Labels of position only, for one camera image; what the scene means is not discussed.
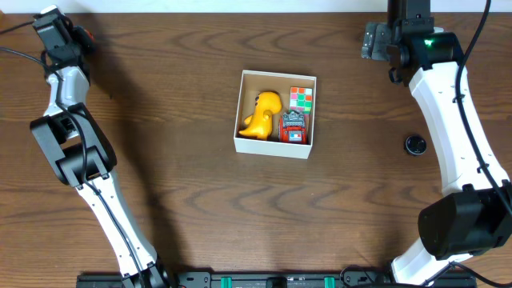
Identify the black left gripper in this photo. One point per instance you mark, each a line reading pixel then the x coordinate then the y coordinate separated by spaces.
pixel 48 29

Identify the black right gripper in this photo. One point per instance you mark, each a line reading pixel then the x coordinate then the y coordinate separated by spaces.
pixel 409 10

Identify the red ball with white letters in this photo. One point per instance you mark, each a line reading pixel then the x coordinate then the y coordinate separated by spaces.
pixel 91 37

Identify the small black round cap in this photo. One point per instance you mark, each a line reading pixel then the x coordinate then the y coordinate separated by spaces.
pixel 415 145

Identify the multicolour puzzle cube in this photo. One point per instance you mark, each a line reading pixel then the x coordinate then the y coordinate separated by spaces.
pixel 301 99

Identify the red grey toy fire truck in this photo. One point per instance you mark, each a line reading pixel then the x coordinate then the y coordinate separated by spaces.
pixel 292 128

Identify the orange toy dinosaur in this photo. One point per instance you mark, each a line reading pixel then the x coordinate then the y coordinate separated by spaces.
pixel 259 124

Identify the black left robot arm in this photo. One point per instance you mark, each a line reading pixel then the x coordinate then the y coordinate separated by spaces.
pixel 79 153

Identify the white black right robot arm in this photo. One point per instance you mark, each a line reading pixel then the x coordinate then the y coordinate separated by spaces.
pixel 474 214

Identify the open cardboard box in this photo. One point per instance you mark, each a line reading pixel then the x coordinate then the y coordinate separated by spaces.
pixel 252 84

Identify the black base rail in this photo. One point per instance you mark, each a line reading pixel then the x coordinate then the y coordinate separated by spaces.
pixel 351 277

